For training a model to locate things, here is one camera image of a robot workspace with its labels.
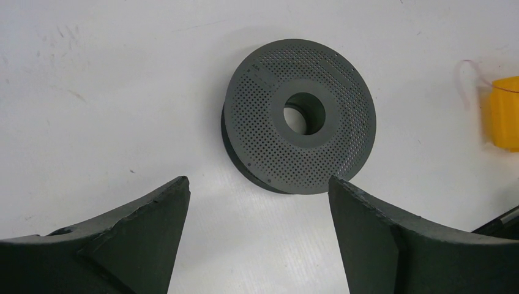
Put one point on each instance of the dark grey perforated spool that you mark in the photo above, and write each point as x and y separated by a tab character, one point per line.
296	113

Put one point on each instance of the yellow plastic bin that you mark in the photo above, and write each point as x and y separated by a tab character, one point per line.
504	113

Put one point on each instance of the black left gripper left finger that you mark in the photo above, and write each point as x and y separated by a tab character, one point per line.
130	249

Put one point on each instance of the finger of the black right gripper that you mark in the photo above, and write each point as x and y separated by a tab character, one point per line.
504	226

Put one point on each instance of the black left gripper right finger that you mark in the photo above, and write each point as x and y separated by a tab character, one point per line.
386	249

